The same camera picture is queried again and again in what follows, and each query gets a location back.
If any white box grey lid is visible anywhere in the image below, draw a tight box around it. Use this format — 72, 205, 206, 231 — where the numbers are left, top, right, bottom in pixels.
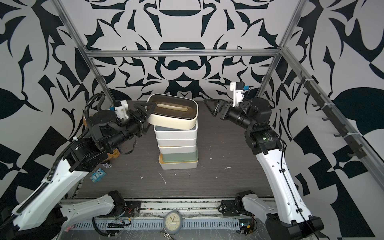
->
154, 123, 198, 140

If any white box bamboo lid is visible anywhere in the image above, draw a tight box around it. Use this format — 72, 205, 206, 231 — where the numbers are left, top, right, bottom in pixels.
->
158, 144, 197, 155
156, 138, 197, 147
159, 154, 199, 170

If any cream box dark lid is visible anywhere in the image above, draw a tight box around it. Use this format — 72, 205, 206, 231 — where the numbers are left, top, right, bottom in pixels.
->
147, 94, 199, 130

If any green tissue box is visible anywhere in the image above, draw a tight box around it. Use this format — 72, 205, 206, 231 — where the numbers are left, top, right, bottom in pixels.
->
160, 151, 198, 163

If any white box bamboo lid front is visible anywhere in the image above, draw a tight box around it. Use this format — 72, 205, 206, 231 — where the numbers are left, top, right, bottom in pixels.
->
159, 154, 199, 170

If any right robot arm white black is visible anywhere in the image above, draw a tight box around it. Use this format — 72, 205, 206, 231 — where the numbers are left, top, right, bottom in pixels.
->
204, 97, 324, 240

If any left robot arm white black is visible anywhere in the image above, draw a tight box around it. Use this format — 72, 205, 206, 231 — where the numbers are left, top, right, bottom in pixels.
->
1, 100, 156, 240

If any brown plush bunny toy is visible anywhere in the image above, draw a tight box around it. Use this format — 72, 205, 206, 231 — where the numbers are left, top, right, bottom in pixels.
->
83, 117, 121, 163

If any small zebra striped toy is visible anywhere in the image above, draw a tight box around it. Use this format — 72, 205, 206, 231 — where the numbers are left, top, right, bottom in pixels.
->
102, 162, 113, 169

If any blue owl toy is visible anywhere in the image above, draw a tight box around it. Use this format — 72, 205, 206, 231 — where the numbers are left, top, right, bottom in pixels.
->
90, 168, 107, 183

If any round analog clock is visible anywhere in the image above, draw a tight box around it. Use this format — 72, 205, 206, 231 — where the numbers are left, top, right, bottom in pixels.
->
164, 211, 183, 235

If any green circuit board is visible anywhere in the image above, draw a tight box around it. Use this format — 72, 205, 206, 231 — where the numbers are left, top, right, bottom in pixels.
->
239, 219, 256, 235

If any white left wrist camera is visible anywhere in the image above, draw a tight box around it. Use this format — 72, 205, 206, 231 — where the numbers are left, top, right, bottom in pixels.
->
110, 100, 129, 122

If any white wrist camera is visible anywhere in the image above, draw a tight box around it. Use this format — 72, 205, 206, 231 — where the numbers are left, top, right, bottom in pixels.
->
230, 82, 250, 107
110, 100, 129, 122

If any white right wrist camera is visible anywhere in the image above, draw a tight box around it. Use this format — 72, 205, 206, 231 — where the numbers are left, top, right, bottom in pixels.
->
230, 82, 250, 107

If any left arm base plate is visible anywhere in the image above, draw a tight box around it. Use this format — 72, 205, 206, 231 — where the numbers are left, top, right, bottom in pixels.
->
119, 201, 142, 218

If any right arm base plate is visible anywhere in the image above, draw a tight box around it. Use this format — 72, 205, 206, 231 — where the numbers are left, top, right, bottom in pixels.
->
217, 198, 263, 218

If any white slotted cable duct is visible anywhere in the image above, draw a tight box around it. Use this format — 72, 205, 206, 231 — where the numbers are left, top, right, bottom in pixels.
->
72, 218, 240, 231

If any black wall hook rack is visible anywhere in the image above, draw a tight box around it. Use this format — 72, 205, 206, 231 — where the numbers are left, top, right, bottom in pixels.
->
298, 74, 367, 159

